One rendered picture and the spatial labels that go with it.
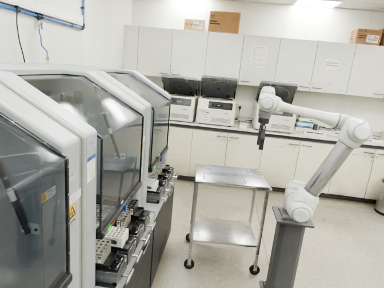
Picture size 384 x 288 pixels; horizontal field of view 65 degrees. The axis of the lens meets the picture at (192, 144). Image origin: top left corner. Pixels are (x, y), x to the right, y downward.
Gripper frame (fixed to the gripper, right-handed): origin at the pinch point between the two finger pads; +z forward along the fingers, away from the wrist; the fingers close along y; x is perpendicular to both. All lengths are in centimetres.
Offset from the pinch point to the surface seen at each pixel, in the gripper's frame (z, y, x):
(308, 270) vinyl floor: 120, 39, -66
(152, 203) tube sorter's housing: 46, -18, 70
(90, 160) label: -13, -110, 75
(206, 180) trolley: 38, 19, 35
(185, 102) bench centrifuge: 2, 222, 83
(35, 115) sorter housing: -30, -123, 88
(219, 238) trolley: 92, 25, 19
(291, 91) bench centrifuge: -28, 247, -66
